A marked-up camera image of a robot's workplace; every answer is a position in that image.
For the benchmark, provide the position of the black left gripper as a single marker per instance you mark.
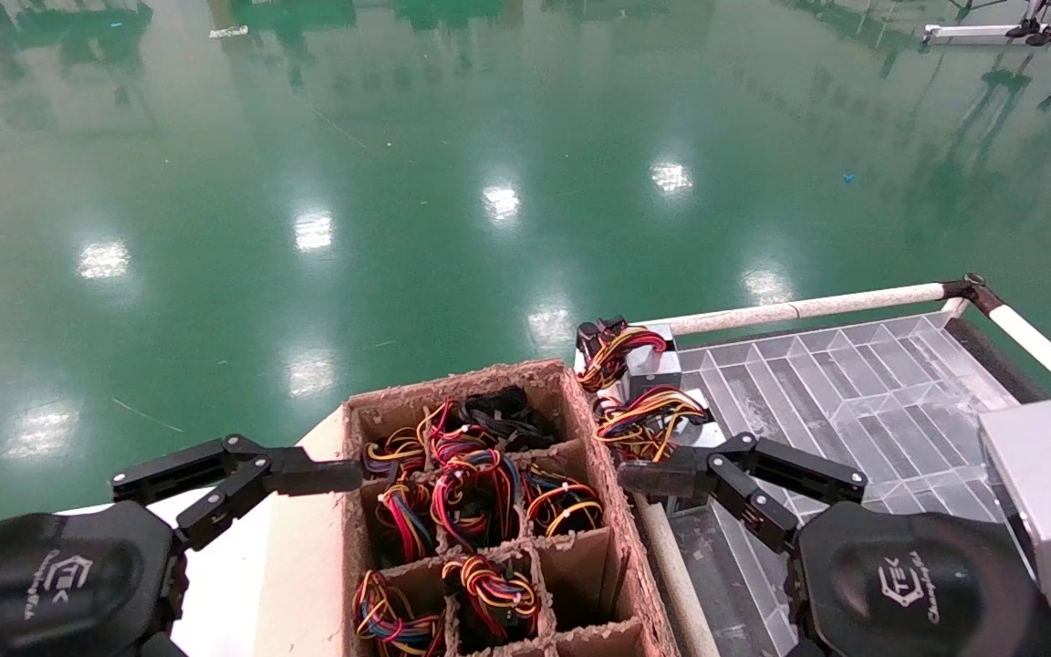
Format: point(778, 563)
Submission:
point(51, 584)

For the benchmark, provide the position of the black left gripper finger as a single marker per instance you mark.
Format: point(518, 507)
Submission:
point(306, 476)

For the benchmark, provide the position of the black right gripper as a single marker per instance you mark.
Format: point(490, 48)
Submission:
point(909, 584)

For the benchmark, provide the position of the brown cardboard divider box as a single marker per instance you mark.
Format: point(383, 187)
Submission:
point(580, 575)

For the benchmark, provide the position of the clear plastic divided tray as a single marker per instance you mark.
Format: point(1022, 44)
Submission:
point(854, 401)

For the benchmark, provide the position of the black pipe corner joint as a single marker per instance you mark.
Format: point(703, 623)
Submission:
point(972, 290)

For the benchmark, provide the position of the white floor scrap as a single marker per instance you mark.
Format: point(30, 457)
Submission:
point(229, 32)

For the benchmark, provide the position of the person with black shoes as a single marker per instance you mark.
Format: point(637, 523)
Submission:
point(1036, 27)

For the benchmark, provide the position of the beige frame pipe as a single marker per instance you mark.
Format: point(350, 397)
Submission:
point(676, 575)

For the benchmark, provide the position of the long white frame pipe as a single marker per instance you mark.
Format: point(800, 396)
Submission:
point(808, 307)

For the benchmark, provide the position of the short white frame pipe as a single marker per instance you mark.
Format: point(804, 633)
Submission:
point(1041, 351)

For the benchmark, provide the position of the white metal floor frame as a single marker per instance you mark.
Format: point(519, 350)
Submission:
point(972, 32)

